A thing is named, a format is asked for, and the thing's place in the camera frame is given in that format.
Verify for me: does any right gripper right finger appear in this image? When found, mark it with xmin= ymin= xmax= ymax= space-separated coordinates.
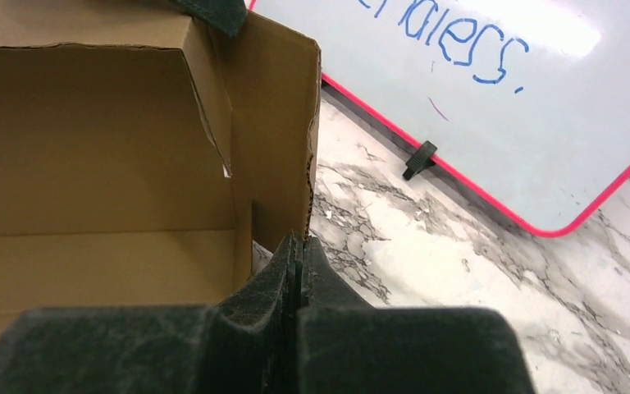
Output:
xmin=296 ymin=237 xmax=535 ymax=393

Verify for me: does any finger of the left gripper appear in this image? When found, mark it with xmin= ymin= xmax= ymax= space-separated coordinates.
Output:
xmin=171 ymin=0 xmax=248 ymax=37

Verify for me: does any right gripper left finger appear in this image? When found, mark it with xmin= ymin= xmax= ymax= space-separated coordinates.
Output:
xmin=0 ymin=236 xmax=302 ymax=393

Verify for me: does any brown cardboard box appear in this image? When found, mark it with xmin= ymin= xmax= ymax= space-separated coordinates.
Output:
xmin=0 ymin=1 xmax=321 ymax=337

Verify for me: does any black whiteboard stand foot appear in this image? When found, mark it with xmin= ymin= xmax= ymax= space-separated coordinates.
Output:
xmin=403 ymin=141 xmax=437 ymax=181

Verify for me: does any pink framed whiteboard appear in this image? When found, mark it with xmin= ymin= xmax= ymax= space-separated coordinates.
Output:
xmin=250 ymin=0 xmax=630 ymax=237

